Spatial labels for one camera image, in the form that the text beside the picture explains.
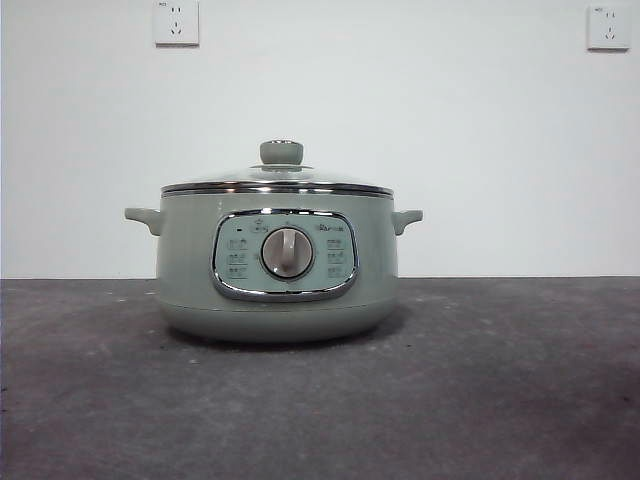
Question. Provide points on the glass lid with green knob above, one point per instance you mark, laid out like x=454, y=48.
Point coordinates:
x=282, y=152

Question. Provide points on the pale green electric pot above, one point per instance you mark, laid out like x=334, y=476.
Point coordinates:
x=190, y=270

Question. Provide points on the white wall socket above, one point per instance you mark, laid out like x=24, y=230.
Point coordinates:
x=608, y=27
x=176, y=22

